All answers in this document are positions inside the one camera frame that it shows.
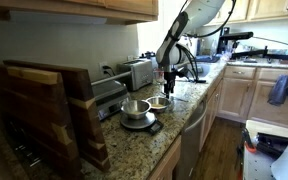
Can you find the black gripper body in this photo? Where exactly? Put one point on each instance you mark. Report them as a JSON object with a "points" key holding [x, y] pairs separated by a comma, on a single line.
{"points": [[170, 75]]}

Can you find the steel bowl with yellow grains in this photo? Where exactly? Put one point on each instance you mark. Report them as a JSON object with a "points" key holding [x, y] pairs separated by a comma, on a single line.
{"points": [[158, 104]]}

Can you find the empty steel bowl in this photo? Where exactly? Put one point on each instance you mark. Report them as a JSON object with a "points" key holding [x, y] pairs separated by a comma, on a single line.
{"points": [[135, 108]]}

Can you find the glass measuring cup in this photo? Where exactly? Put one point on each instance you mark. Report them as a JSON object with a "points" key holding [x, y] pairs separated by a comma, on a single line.
{"points": [[158, 76]]}

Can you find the stainless steel toaster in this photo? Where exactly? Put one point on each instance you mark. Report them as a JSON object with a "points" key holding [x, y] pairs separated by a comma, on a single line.
{"points": [[139, 75]]}

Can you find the kitchen sink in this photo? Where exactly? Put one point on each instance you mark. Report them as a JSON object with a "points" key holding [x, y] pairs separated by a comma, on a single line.
{"points": [[202, 69]]}

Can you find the round digital kitchen scale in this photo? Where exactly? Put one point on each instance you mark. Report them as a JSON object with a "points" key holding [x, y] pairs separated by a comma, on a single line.
{"points": [[140, 124]]}

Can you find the wooden base cabinet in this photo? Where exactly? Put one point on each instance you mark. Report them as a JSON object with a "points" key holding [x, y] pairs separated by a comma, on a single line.
{"points": [[237, 96], [212, 110], [167, 163]]}

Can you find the stainless steel dishwasher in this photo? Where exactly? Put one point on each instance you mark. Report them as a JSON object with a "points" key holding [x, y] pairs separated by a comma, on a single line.
{"points": [[190, 140]]}

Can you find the stainless steel panini grill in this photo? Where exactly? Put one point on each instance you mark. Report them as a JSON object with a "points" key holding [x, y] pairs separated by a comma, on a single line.
{"points": [[109, 96]]}

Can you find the black power plug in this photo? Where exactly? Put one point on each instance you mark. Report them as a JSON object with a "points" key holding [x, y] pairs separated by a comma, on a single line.
{"points": [[108, 70]]}

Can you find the dark wooden cutting board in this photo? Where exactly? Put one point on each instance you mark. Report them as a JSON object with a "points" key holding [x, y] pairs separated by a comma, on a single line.
{"points": [[84, 110], [27, 110]]}

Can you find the black orange clamp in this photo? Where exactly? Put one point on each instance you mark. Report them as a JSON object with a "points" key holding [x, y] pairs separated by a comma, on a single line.
{"points": [[247, 143]]}

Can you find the blue hanging towel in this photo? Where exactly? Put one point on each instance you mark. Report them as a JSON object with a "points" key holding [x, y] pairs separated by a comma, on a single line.
{"points": [[280, 90]]}

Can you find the black hand tools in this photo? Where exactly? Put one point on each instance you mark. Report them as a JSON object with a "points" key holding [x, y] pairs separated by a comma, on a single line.
{"points": [[272, 143]]}

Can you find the white robot cart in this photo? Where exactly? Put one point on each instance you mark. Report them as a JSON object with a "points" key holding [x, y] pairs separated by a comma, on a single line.
{"points": [[260, 166]]}

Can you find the white wall outlet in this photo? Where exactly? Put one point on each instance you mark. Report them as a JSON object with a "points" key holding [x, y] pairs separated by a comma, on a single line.
{"points": [[101, 65]]}

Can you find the black camera on stand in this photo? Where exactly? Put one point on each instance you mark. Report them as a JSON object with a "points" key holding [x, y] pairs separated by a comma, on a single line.
{"points": [[237, 35]]}

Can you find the wooden wall cabinet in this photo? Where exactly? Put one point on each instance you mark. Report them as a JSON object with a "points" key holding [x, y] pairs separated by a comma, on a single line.
{"points": [[257, 10], [84, 6]]}

